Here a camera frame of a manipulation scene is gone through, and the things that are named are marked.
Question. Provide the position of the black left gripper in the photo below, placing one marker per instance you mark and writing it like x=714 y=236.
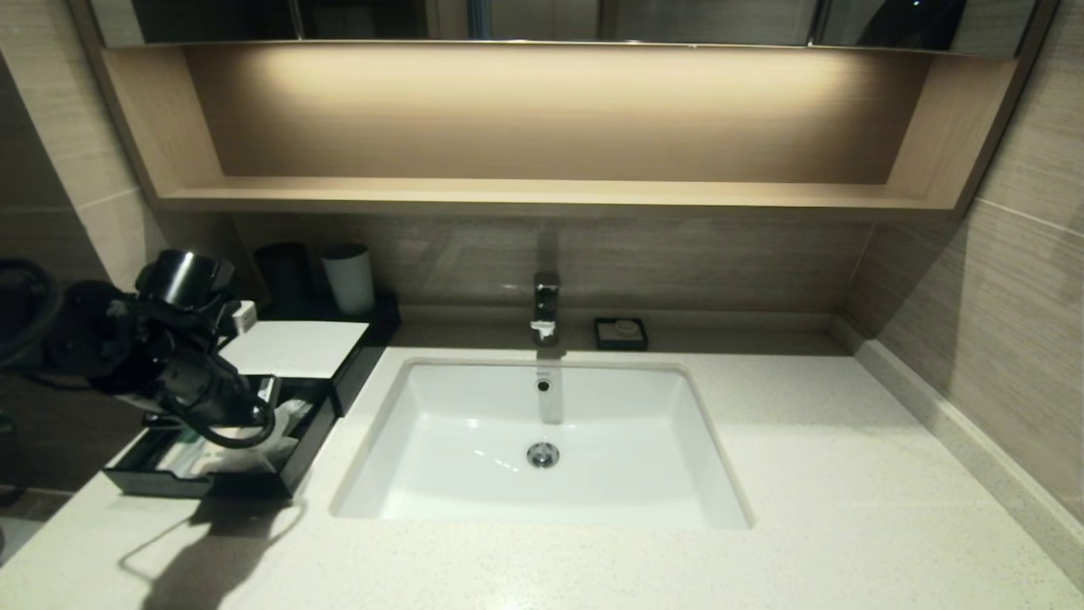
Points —
x=203 y=390

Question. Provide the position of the square clear white packet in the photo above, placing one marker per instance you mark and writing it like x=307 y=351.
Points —
x=254 y=457

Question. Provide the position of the black glossy box drawer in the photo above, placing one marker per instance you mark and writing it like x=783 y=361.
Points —
x=212 y=487

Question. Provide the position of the long white green-banded packet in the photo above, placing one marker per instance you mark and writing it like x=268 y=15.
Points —
x=182 y=453

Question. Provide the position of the black cup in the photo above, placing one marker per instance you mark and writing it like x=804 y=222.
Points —
x=284 y=275

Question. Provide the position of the white cup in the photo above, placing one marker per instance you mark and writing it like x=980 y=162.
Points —
x=349 y=280

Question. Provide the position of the chrome sink drain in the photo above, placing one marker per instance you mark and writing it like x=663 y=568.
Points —
x=543 y=455

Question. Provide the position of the chrome sink faucet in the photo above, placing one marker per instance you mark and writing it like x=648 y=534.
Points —
x=545 y=305

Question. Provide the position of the black square soap dish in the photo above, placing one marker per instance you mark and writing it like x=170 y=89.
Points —
x=603 y=339

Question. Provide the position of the white ceramic sink basin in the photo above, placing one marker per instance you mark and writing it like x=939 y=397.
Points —
x=610 y=424

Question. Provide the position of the round beige soap bar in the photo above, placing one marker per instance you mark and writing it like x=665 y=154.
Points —
x=626 y=327

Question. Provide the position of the mirror cabinet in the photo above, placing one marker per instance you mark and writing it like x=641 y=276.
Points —
x=550 y=19

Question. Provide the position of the left wrist camera silver front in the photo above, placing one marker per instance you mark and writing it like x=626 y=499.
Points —
x=241 y=318

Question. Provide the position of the wooden wall shelf niche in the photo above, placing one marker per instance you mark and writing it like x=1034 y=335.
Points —
x=550 y=127

